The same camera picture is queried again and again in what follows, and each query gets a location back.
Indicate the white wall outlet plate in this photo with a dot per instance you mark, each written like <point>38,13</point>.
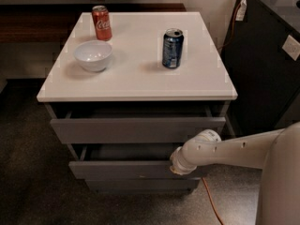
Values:
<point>291,47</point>

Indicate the black cabinet at right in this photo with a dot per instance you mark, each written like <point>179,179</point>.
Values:
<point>266,78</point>

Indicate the dark wooden bench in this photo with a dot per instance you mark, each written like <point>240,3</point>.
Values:
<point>39,23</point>

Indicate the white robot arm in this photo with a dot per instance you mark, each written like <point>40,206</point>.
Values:
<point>276,153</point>

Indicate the white cable tag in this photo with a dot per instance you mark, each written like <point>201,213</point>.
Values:
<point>241,12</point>

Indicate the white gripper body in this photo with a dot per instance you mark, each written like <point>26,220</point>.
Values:
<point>178,164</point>

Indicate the grey top drawer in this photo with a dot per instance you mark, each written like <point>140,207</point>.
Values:
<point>133,129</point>

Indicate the white bowl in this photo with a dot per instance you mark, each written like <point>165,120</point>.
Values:
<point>93,55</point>

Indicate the white-top grey drawer cabinet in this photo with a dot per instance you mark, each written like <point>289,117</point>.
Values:
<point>135,81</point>

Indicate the red Coca-Cola can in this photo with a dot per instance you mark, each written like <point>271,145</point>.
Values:
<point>101,19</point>

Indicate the blue soda can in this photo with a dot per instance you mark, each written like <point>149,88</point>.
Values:
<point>173,41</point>

